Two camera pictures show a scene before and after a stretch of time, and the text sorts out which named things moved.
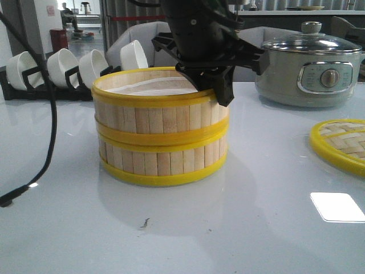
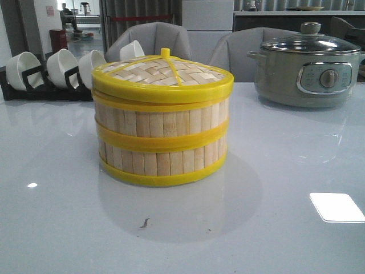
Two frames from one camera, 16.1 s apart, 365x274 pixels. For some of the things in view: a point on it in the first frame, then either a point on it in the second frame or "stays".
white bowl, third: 90,64 stays
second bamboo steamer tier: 163,165 stays
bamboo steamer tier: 156,106 stays
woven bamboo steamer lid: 341,141 → 161,77
